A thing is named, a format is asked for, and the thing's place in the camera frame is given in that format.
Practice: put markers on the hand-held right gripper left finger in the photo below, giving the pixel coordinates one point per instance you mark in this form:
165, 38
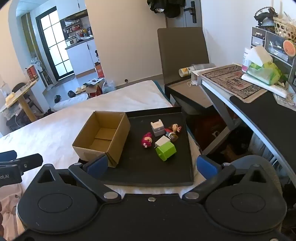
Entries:
98, 165

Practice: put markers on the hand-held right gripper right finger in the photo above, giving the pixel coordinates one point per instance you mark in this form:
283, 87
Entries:
207, 165

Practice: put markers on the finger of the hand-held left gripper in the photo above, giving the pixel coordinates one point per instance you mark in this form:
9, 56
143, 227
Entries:
30, 160
8, 154

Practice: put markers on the brown cardboard box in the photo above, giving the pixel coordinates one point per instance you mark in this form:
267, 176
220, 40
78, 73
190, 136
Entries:
115, 139

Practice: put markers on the green hexagonal container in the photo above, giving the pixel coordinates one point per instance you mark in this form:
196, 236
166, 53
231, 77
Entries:
165, 151

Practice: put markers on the black square tray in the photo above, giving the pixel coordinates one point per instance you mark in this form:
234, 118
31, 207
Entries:
143, 169

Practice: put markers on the red-haired doll figure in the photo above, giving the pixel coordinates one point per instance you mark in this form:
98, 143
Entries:
173, 131

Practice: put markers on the white plug charger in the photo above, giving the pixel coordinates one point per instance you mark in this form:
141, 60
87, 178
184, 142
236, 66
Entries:
163, 141

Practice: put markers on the pink hooded toy figure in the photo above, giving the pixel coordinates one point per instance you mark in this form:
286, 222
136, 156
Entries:
147, 140

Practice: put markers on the brown box under desk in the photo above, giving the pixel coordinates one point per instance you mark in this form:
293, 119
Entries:
212, 129

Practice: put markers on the white bed blanket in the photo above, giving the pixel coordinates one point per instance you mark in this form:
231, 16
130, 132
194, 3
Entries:
57, 115

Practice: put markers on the wooden table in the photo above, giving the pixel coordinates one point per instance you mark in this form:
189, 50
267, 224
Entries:
22, 95

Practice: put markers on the grey and white stool toy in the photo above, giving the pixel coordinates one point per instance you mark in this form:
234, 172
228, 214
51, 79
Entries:
157, 128

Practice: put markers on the black shoe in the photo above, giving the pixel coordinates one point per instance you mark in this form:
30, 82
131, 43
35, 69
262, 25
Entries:
71, 93
57, 99

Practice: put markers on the dark chair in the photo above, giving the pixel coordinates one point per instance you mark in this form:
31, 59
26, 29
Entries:
22, 89

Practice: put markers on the white desk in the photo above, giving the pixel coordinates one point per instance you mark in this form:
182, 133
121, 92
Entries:
217, 97

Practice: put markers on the black side table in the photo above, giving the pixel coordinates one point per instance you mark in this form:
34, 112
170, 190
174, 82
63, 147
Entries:
189, 95

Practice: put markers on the black desk mat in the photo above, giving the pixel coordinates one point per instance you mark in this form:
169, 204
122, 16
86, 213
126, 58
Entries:
268, 120

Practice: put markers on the beige slipper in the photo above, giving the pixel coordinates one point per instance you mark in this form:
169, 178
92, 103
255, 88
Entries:
77, 90
83, 88

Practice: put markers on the open cardboard carton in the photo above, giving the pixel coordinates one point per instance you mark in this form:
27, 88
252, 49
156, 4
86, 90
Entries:
93, 87

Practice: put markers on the clear plastic bag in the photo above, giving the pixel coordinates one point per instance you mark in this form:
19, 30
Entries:
109, 87

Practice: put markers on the white face mask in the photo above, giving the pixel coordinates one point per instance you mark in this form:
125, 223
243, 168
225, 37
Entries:
192, 83

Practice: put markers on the red box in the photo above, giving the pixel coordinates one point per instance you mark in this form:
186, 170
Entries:
32, 72

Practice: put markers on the patterned printed mat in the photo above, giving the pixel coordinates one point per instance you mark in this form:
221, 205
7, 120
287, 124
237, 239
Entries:
229, 81

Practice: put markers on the orange-red carton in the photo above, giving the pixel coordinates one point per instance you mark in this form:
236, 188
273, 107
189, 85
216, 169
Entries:
100, 70

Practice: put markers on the stacked paper cups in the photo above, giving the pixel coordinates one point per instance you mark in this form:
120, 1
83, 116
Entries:
188, 70

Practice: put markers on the white flat box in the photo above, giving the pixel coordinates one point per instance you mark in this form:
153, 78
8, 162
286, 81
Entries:
277, 89

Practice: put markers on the white kitchen cabinet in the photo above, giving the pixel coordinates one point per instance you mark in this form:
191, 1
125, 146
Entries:
81, 58

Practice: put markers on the white bottle with pink label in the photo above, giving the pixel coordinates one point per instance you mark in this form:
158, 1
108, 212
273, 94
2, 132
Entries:
245, 62

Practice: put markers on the green tissue pack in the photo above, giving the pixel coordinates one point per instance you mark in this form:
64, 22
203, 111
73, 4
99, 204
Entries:
266, 71

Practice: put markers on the grey chair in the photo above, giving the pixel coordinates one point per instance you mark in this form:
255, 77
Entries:
182, 53

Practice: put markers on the black framed glass door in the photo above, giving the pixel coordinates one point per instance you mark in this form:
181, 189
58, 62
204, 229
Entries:
55, 46

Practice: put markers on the cluttered kitchen shelf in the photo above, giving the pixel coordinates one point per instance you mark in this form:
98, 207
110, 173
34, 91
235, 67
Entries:
76, 30

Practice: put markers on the grey drawer organizer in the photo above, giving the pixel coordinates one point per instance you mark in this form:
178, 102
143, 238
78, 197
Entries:
275, 46

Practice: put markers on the round orange slice decoration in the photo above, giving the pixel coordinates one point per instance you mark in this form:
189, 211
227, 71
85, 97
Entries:
289, 48

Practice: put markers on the woven bamboo basket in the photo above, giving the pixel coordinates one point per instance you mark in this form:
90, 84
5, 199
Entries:
286, 29

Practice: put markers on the black hanging clothing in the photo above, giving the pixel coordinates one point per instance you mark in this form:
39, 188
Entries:
166, 7

